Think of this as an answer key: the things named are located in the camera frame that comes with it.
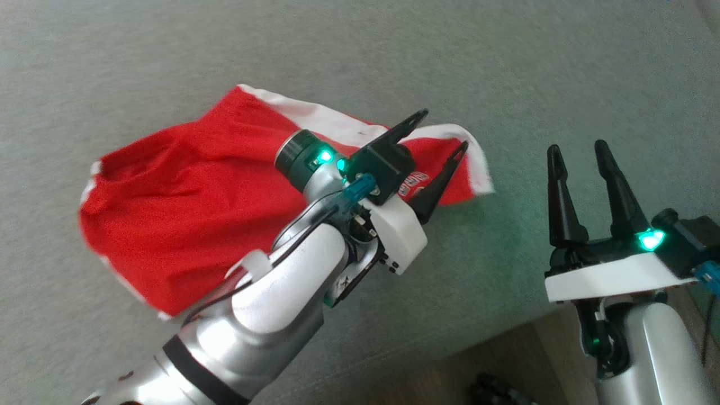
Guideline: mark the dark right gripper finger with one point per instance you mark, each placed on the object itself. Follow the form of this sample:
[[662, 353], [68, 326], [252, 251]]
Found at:
[[621, 208], [562, 214]]

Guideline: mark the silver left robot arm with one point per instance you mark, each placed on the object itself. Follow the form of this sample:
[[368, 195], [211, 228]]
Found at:
[[270, 315]]

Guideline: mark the dark robot base part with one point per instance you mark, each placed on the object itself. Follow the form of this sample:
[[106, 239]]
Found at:
[[500, 391]]

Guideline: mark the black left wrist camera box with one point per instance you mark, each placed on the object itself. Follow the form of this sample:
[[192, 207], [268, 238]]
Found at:
[[385, 166]]

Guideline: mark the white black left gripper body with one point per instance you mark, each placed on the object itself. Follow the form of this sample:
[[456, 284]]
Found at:
[[399, 236]]

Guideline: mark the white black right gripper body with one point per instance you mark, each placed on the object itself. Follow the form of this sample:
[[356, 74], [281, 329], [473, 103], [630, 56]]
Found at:
[[607, 278]]

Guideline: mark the red white basketball jersey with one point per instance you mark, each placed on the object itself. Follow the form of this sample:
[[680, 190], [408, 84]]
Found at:
[[185, 197]]

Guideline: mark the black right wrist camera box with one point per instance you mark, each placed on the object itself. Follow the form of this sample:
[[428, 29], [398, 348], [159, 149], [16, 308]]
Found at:
[[692, 236]]

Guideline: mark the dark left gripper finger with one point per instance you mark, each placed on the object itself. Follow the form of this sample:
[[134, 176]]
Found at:
[[430, 197], [394, 135]]

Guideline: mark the large grey sofa seat cushion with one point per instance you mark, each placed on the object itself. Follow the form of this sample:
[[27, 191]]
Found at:
[[506, 67]]

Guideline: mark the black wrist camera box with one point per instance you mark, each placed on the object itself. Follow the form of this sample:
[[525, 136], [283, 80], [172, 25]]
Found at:
[[692, 236], [385, 166]]

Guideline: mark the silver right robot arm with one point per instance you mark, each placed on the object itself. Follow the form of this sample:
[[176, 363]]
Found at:
[[658, 360]]

